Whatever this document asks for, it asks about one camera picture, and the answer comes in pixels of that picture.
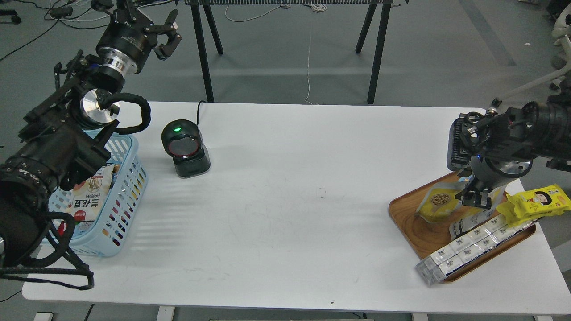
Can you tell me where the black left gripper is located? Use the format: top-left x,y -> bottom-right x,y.
96,0 -> 182,74

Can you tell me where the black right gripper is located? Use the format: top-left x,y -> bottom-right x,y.
447,107 -> 534,209

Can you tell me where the yellow white snack pouch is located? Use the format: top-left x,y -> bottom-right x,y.
415,181 -> 467,223

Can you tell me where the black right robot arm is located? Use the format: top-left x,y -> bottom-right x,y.
447,101 -> 571,210

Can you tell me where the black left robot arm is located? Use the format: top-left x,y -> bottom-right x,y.
0,0 -> 182,290

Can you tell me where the yellow cartoon snack bag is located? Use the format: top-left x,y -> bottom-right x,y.
496,184 -> 571,227

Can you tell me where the light blue plastic basket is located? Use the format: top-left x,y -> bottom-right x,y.
49,134 -> 148,257

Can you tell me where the white snack bag in basket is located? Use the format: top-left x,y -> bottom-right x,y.
65,163 -> 115,223

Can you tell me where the red packet in basket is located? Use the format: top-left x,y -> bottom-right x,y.
57,221 -> 78,239

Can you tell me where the white yellow standing pouch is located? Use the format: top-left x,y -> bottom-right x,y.
449,188 -> 505,240

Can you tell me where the brown wooden tray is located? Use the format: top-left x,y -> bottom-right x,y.
388,172 -> 537,283

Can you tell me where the clear pack of white boxes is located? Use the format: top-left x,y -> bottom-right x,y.
415,214 -> 535,286

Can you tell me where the black barcode scanner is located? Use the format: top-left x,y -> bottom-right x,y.
161,119 -> 211,178

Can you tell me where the black metal table frame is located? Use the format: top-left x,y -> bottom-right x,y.
186,0 -> 402,104

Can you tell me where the white hanging cord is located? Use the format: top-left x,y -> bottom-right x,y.
305,33 -> 315,105

